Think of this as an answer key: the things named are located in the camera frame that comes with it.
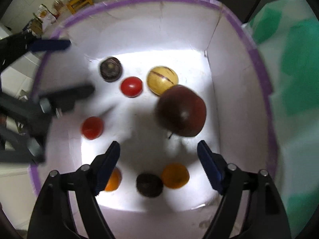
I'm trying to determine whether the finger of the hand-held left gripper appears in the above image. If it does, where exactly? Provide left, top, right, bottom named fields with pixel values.
left=0, top=85, right=96, bottom=117
left=0, top=31, right=72, bottom=71

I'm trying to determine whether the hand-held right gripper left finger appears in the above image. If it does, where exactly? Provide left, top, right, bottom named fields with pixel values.
left=26, top=141, right=121, bottom=239

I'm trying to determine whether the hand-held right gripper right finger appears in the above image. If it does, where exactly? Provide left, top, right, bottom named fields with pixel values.
left=197, top=140, right=292, bottom=239

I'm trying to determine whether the orange mandarin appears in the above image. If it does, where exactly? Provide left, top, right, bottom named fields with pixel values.
left=161, top=163, right=190, bottom=189
left=105, top=167, right=122, bottom=192

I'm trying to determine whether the red cherry tomato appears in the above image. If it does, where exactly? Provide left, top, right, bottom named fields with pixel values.
left=81, top=116, right=104, bottom=140
left=120, top=76, right=144, bottom=98

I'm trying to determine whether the dark brown round fruit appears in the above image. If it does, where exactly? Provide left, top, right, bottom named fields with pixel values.
left=136, top=173, right=164, bottom=198
left=100, top=57, right=123, bottom=82

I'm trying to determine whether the dark red apple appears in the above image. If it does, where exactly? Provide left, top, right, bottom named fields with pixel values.
left=156, top=85, right=207, bottom=138

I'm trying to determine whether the yellow striped pepino melon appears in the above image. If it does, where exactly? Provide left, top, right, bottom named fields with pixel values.
left=147, top=66, right=179, bottom=96

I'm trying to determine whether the white box with purple rim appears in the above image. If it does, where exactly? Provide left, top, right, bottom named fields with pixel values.
left=29, top=0, right=278, bottom=239

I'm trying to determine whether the printed snack bag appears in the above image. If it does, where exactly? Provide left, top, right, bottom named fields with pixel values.
left=32, top=4, right=59, bottom=31

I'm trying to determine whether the green checked plastic tablecloth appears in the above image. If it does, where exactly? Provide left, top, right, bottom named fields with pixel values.
left=243, top=0, right=319, bottom=239

